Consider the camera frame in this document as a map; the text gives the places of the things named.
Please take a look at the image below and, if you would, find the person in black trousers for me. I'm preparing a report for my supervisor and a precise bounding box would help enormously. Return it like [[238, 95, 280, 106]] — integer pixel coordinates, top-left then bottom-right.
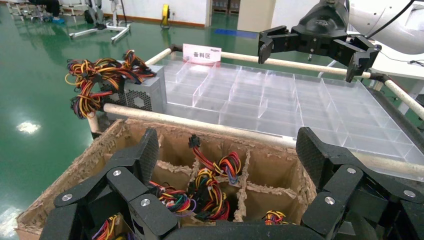
[[28, 0, 66, 25]]

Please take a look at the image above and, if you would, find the dark shelf unit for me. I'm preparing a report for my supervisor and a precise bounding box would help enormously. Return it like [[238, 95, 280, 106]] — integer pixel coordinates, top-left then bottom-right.
[[211, 0, 241, 15]]

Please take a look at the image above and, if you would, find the brown cardboard divider box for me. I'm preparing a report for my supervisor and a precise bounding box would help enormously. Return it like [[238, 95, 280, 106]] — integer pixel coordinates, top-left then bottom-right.
[[15, 118, 318, 240]]

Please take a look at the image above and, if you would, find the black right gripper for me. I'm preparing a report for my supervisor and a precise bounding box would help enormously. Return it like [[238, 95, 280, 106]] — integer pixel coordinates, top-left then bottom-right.
[[256, 0, 383, 84]]

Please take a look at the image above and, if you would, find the white office table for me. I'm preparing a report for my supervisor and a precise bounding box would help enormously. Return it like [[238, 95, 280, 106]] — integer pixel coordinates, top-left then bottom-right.
[[308, 49, 424, 115]]

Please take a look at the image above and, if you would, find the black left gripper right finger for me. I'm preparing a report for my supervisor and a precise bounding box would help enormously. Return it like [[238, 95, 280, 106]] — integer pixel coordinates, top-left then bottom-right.
[[295, 126, 424, 240]]

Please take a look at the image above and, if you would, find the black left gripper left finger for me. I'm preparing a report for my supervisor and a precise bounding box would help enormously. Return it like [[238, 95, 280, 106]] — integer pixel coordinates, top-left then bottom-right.
[[39, 127, 180, 240]]

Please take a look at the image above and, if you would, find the white metal frame base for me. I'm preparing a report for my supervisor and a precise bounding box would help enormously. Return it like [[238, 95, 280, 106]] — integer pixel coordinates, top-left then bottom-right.
[[68, 0, 132, 45]]

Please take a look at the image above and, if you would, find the clear acrylic divider tray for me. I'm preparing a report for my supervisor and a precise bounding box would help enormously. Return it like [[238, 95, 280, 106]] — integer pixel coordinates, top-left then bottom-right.
[[163, 54, 424, 182]]

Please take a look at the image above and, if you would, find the white foam padded rack leg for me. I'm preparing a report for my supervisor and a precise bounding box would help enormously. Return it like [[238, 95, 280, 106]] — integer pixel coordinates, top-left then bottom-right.
[[86, 111, 100, 134]]

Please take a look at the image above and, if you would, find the white foam padded rack tube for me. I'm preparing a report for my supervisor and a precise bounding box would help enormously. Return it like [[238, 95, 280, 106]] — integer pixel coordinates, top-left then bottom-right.
[[103, 102, 424, 177], [220, 51, 372, 80], [145, 47, 174, 66], [384, 79, 424, 122]]

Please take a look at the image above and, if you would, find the yellow floor fan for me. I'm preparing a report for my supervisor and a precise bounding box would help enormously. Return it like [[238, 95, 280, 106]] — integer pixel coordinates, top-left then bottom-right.
[[160, 3, 171, 27]]

